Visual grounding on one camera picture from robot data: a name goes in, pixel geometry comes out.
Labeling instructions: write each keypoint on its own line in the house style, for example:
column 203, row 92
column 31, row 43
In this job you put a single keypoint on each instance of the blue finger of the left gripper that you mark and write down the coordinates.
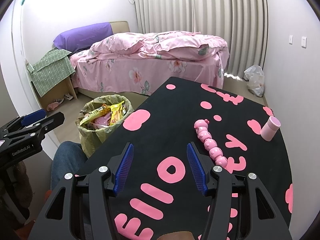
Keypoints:
column 34, row 117
column 50, row 123

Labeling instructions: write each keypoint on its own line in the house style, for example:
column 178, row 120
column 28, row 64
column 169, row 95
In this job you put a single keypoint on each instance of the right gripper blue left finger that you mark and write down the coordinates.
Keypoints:
column 122, row 168

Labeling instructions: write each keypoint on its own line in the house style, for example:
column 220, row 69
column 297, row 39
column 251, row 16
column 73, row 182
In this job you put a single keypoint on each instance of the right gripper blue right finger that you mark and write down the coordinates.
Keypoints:
column 198, row 172

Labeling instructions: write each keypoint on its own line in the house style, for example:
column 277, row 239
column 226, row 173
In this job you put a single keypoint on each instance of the gold green snack wrapper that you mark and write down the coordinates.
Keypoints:
column 101, row 111

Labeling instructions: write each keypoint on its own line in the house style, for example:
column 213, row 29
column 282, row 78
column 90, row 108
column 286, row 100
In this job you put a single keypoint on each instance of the pink transparent wrapper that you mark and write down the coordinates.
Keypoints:
column 102, row 122

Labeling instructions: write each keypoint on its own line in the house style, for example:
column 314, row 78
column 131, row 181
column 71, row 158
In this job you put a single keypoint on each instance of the yellow biscuit packet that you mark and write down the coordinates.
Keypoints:
column 117, row 112

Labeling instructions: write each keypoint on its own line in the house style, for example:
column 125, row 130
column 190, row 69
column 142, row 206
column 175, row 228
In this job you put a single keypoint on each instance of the person's left hand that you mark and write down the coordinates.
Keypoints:
column 16, row 196

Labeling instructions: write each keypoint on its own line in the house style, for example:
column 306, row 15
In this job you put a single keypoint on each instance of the pink slippers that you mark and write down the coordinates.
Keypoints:
column 57, row 102

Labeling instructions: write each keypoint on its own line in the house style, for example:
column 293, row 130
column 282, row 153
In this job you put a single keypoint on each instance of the wooden bedside table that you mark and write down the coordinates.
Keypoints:
column 57, row 92

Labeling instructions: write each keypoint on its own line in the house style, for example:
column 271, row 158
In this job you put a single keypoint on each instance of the person's jeans leg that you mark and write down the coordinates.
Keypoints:
column 69, row 158

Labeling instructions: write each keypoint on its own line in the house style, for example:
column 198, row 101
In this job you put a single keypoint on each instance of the bin with yellow bag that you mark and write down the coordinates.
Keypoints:
column 91, row 139

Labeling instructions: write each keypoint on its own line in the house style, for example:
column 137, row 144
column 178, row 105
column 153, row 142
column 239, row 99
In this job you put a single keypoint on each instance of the pink caterpillar toy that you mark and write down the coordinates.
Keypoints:
column 215, row 153

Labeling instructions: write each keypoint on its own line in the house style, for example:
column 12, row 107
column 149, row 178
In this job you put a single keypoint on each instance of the green checked cloth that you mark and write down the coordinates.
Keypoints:
column 49, row 71

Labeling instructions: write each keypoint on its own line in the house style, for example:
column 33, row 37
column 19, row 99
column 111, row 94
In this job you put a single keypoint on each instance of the bed with pink sheet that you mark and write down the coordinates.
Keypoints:
column 143, row 76

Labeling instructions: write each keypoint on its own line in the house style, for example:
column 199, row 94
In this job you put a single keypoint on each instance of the pink cylinder container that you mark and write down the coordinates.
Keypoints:
column 269, row 129

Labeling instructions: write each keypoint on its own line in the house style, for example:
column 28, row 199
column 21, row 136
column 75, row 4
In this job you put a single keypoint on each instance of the purple pillow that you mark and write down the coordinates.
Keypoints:
column 82, row 37

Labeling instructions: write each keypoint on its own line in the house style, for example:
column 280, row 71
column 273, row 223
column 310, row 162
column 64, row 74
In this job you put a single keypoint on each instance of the white plastic bag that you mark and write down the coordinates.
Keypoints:
column 255, row 80

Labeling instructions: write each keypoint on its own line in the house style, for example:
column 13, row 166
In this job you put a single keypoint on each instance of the pink floral duvet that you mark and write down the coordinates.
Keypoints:
column 170, row 45

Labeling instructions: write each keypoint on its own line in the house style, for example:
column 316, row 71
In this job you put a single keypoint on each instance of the striped beige curtain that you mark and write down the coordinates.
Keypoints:
column 243, row 24

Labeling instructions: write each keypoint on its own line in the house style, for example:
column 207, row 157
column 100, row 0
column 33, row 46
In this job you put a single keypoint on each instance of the wall switch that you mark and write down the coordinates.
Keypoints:
column 290, row 39

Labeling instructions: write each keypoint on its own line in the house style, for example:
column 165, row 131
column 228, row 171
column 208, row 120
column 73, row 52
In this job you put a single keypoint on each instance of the wall socket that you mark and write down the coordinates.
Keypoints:
column 303, row 41

